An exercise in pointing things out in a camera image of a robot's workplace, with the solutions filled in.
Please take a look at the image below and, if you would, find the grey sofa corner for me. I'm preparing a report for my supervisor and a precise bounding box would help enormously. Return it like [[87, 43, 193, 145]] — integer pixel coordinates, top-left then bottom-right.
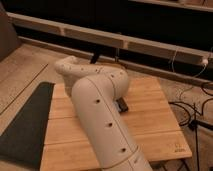
[[0, 2, 21, 62]]

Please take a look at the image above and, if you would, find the white shelf rail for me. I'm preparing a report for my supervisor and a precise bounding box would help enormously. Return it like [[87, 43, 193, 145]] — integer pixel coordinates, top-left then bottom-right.
[[7, 12, 213, 65]]

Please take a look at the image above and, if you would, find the black table leg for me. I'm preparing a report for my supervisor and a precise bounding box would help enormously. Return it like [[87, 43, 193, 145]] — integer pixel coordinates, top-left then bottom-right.
[[90, 51, 100, 64]]

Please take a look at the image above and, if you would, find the black stand pole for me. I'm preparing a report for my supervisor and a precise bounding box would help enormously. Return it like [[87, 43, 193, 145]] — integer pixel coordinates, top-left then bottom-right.
[[188, 119, 213, 171]]

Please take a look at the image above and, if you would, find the dark floor mat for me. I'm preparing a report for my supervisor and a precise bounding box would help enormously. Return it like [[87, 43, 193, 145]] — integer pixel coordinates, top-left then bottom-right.
[[0, 82, 54, 169]]

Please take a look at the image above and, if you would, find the black rectangular block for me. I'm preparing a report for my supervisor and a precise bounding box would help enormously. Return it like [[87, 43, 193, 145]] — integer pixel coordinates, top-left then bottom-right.
[[116, 98, 128, 112]]

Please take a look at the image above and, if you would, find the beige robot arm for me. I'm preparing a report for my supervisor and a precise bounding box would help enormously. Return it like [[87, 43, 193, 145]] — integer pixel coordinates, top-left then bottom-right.
[[55, 56, 153, 171]]

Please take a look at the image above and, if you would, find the white power plug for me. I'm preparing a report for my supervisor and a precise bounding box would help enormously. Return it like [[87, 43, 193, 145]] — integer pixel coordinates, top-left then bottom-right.
[[201, 58, 209, 66]]

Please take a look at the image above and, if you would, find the black cable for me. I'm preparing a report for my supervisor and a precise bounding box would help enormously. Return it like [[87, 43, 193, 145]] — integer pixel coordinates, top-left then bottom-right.
[[168, 81, 213, 128]]

